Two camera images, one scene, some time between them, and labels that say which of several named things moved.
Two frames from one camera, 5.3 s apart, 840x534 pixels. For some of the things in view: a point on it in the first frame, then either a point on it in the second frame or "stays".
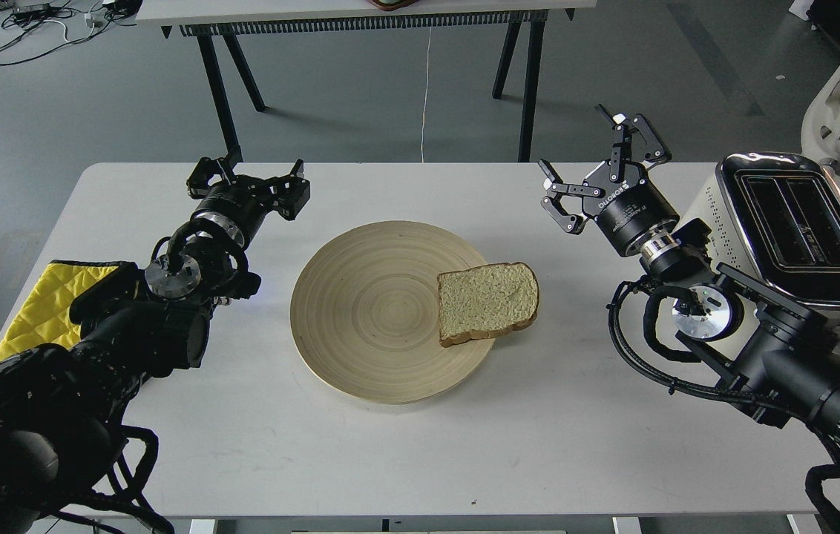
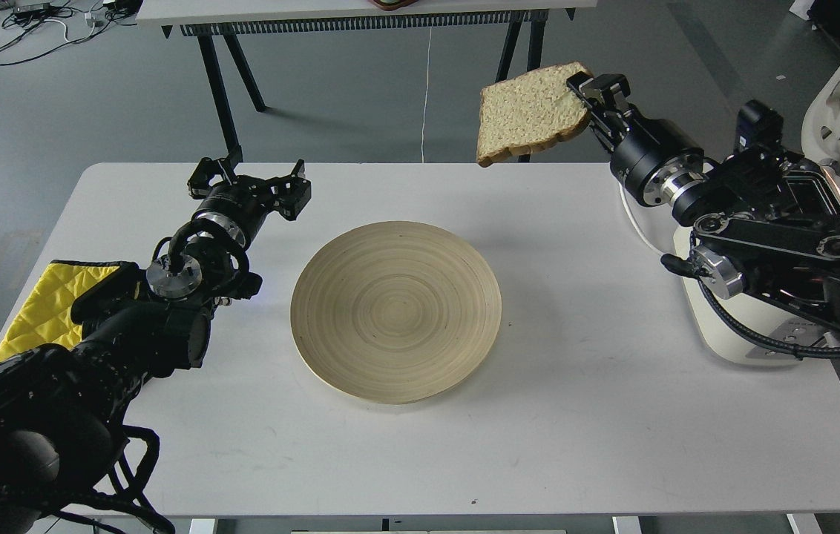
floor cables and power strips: [4, 32] stays
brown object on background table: [392, 5] stays
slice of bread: [486, 300] to [528, 110]
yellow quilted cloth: [44, 317] stays
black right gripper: [632, 212] to [651, 156]
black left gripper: [243, 200] stays
